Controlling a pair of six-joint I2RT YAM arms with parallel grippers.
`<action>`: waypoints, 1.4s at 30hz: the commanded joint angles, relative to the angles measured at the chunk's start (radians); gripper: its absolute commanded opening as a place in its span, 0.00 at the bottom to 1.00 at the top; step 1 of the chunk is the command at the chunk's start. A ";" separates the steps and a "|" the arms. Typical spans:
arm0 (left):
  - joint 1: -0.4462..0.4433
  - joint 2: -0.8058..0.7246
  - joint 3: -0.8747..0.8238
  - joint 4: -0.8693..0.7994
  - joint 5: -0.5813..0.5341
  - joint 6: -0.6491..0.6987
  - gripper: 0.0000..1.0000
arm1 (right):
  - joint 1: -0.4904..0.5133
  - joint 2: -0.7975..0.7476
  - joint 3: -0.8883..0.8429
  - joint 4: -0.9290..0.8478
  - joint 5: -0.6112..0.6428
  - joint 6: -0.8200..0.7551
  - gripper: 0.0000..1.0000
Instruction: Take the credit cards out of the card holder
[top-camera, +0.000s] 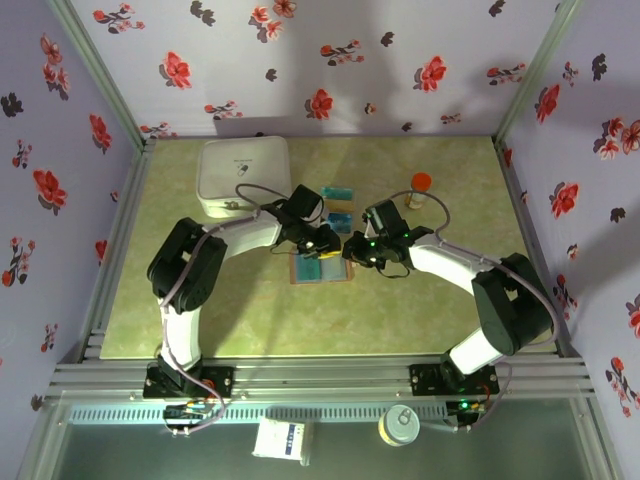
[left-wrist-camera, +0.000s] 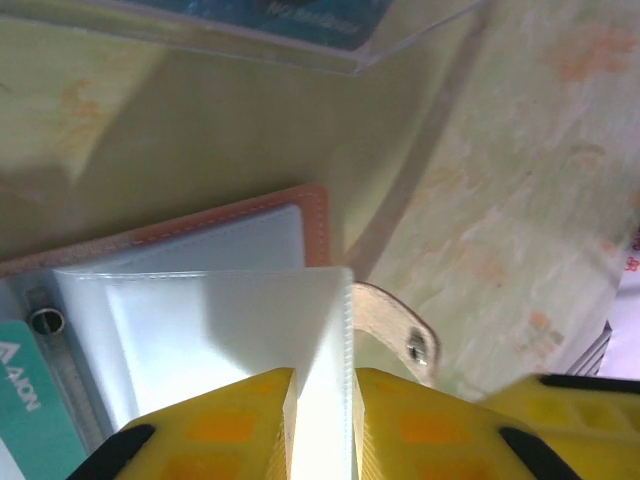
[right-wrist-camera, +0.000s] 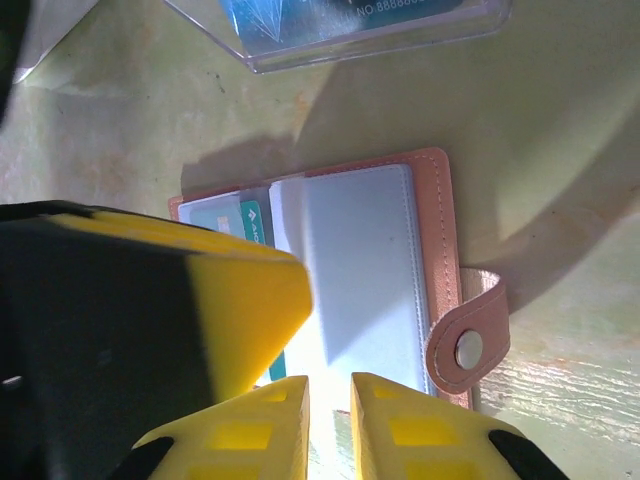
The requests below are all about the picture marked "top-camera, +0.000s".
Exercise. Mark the small control circuit board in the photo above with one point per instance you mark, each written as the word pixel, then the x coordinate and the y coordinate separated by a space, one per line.
pixel 185 412
pixel 465 407

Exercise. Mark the white zip medicine pouch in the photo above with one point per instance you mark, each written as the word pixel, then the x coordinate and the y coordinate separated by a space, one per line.
pixel 240 170

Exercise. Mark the aluminium wide rail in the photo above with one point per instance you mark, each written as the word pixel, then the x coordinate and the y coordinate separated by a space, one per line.
pixel 320 380

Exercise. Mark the aluminium side rail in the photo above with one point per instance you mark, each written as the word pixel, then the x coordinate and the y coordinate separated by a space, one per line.
pixel 535 250
pixel 130 200

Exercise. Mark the orange cap pill bottle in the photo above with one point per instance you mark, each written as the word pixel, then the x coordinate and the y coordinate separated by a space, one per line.
pixel 421 181

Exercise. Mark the tin can with pull tab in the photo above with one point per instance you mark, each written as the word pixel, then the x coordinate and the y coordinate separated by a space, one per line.
pixel 398 425

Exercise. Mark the aluminium lower frame bar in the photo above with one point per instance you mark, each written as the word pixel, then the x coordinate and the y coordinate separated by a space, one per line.
pixel 602 440
pixel 42 440

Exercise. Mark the white box with blue print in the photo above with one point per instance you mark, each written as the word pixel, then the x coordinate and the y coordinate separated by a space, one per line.
pixel 280 440

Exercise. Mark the gold card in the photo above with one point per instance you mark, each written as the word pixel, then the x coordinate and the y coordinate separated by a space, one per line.
pixel 342 206

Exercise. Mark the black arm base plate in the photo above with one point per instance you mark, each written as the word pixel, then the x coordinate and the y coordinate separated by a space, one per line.
pixel 220 382
pixel 425 380

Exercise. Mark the aluminium corner post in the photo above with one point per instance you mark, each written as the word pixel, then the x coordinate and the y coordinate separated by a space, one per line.
pixel 103 75
pixel 533 75

